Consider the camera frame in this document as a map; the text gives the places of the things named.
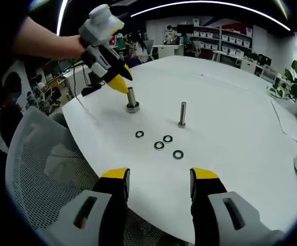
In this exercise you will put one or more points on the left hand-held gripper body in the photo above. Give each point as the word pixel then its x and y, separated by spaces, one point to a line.
pixel 100 28

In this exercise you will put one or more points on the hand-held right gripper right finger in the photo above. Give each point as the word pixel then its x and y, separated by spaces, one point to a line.
pixel 217 205

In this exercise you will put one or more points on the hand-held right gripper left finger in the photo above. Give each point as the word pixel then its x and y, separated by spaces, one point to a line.
pixel 97 205

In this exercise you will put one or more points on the thick threaded steel stud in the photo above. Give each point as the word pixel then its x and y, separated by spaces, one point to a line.
pixel 131 98

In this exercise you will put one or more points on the large steel washer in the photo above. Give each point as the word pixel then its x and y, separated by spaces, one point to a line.
pixel 135 110

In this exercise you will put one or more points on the small steel washer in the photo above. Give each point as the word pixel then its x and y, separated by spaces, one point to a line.
pixel 154 145
pixel 164 139
pixel 136 134
pixel 174 154

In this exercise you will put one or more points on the slim threaded steel stud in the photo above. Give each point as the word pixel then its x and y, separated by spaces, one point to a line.
pixel 183 112

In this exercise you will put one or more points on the person's left hand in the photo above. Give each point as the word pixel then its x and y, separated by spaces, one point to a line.
pixel 70 47

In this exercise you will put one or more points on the curved ceiling light strip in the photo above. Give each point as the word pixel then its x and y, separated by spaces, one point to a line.
pixel 131 15

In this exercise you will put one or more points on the straight ceiling light strip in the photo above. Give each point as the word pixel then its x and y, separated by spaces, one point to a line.
pixel 61 18

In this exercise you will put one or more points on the white counter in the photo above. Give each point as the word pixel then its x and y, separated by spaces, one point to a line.
pixel 167 50

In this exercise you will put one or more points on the white mesh office chair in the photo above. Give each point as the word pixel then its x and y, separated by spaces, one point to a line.
pixel 43 179

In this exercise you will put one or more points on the black monitor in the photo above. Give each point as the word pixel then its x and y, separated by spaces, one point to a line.
pixel 185 28

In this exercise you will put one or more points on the long white desk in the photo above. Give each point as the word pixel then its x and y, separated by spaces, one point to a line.
pixel 225 52

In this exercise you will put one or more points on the row of white storage bins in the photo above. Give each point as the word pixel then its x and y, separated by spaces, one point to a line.
pixel 230 39

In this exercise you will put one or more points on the round plant tray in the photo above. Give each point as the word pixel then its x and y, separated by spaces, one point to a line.
pixel 270 92

